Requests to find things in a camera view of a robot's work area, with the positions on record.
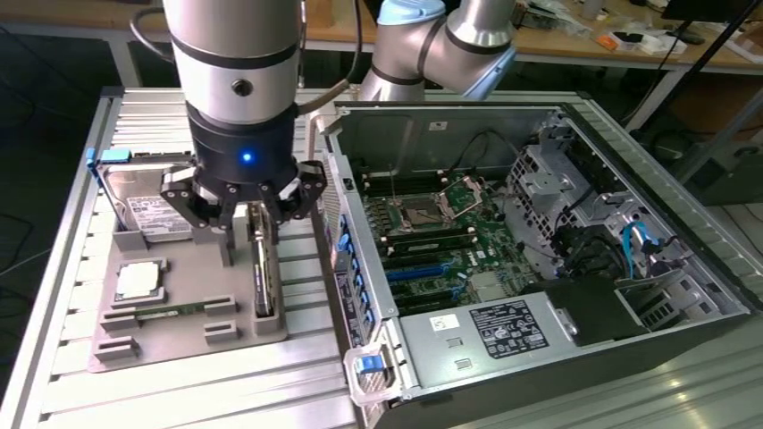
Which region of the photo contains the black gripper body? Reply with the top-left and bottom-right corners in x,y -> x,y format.
186,102 -> 302,193

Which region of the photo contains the silver CPU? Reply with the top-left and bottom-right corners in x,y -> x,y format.
115,263 -> 163,299

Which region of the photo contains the black monitor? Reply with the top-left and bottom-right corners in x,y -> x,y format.
661,0 -> 763,46

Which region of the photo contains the CPU socket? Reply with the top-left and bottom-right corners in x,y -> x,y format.
399,196 -> 446,229

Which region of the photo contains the grey power supply unit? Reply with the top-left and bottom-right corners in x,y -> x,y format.
398,292 -> 583,390

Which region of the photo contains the silver hard disk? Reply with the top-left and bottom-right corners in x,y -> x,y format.
99,161 -> 202,245

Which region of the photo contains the green motherboard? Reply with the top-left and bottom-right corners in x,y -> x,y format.
351,169 -> 567,314

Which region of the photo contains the blue disk wire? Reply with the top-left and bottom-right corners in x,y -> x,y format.
619,221 -> 663,281

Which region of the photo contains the installed RAM stick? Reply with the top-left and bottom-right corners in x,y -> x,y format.
387,234 -> 473,254

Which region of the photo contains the open black PC case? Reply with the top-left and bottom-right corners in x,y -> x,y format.
303,100 -> 763,429

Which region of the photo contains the robot wrist cable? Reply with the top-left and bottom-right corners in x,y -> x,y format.
295,0 -> 366,118

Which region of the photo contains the metal socket cover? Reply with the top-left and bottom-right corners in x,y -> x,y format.
438,176 -> 489,220

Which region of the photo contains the black plastic fan shroud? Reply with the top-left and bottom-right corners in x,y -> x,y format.
522,279 -> 651,348

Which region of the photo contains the green RAM stick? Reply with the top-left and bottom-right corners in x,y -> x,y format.
134,302 -> 209,319

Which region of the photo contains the metal disk bay cage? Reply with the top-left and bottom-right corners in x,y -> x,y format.
505,133 -> 603,269

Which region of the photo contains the black stand pole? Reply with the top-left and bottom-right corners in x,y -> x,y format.
625,0 -> 746,130

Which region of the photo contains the grey plastic parts rack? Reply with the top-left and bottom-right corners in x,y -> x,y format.
86,196 -> 291,374

